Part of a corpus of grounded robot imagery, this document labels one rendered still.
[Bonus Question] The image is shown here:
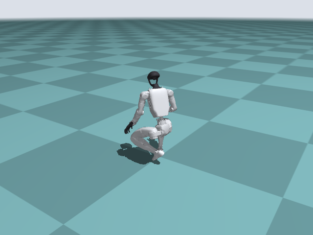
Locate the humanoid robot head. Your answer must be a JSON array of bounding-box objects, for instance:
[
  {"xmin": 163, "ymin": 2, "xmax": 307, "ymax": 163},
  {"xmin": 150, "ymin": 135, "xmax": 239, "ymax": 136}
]
[{"xmin": 147, "ymin": 71, "xmax": 161, "ymax": 89}]

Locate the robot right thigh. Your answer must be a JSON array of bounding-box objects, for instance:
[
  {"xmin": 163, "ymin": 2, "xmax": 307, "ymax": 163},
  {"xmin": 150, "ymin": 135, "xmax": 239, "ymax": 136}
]
[{"xmin": 164, "ymin": 118, "xmax": 172, "ymax": 132}]

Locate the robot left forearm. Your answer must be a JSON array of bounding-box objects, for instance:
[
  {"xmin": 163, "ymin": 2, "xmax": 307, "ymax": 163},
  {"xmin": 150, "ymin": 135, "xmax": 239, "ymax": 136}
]
[{"xmin": 131, "ymin": 109, "xmax": 141, "ymax": 125}]

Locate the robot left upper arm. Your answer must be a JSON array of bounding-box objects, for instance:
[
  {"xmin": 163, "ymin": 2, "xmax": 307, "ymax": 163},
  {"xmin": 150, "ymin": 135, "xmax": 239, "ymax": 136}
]
[{"xmin": 137, "ymin": 91, "xmax": 149, "ymax": 116}]

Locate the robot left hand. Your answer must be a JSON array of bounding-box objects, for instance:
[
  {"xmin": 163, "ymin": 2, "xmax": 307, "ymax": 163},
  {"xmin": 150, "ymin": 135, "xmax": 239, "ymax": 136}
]
[{"xmin": 124, "ymin": 121, "xmax": 133, "ymax": 134}]

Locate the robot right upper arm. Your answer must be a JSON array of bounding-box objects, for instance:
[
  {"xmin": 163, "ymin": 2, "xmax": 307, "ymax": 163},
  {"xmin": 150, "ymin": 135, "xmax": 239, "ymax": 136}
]
[{"xmin": 167, "ymin": 89, "xmax": 177, "ymax": 112}]

